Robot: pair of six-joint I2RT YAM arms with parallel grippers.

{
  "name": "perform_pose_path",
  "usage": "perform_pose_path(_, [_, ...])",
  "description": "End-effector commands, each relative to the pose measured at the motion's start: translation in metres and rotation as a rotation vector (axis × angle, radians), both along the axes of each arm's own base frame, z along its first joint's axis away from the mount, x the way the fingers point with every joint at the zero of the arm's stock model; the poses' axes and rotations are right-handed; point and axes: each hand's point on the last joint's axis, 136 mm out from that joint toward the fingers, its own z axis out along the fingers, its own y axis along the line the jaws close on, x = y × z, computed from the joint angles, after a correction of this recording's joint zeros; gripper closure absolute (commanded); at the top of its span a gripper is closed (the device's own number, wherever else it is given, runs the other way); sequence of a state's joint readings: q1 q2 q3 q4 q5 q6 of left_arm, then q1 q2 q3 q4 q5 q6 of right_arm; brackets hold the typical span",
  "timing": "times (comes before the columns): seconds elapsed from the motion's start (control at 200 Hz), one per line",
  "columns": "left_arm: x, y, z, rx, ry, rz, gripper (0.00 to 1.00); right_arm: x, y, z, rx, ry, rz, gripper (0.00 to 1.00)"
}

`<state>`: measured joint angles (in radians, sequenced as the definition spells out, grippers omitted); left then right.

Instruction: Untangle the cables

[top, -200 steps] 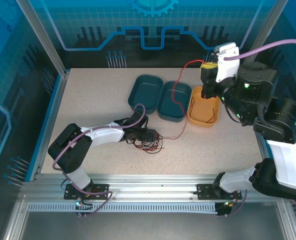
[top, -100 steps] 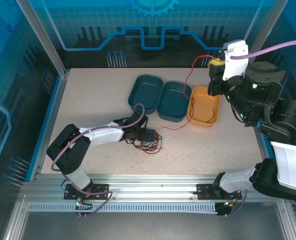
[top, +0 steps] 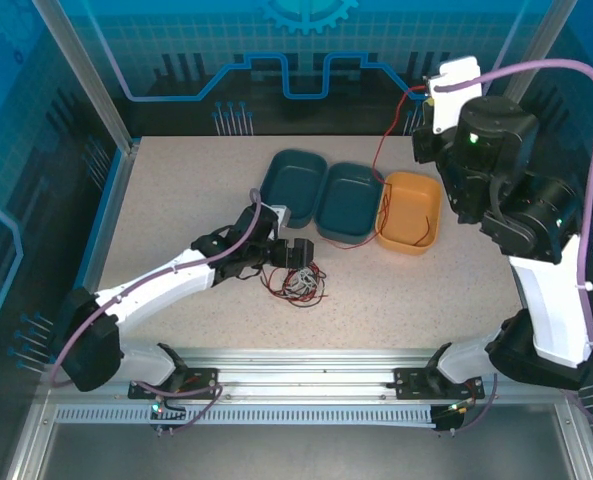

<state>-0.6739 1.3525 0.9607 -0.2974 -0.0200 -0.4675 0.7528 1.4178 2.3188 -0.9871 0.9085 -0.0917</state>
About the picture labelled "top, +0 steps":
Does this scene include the red cable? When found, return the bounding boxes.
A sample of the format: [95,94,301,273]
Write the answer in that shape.
[259,85,440,307]

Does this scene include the teal plastic bin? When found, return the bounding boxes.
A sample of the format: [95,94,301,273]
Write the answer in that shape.
[258,148,327,230]
[315,161,383,246]

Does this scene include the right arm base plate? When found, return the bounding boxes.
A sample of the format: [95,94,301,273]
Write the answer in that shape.
[393,367,485,401]

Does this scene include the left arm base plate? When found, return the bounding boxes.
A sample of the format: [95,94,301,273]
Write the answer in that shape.
[128,367,222,401]

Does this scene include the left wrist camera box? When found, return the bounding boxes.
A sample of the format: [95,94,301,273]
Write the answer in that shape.
[268,203,292,230]

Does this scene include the slotted cable duct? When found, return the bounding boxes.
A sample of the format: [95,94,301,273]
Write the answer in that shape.
[55,403,437,429]

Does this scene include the grey metal lower panel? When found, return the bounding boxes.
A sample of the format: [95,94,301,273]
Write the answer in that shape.
[40,422,577,480]

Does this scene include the orange plastic bin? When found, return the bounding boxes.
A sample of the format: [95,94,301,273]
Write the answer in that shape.
[374,171,445,257]

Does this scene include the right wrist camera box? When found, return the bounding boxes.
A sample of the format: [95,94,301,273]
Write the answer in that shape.
[423,55,483,136]

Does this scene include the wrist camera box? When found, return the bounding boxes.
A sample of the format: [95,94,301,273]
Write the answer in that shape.
[423,55,483,136]
[268,203,292,230]

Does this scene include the aluminium frame post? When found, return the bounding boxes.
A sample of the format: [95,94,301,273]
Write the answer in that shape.
[30,0,140,154]
[478,0,580,154]

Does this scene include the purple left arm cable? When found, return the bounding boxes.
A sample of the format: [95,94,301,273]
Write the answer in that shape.
[50,188,226,432]

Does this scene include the white cable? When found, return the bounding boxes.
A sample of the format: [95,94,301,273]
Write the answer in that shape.
[283,269,322,296]

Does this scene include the aluminium mounting rail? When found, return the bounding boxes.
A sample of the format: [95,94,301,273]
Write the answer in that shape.
[40,347,577,406]

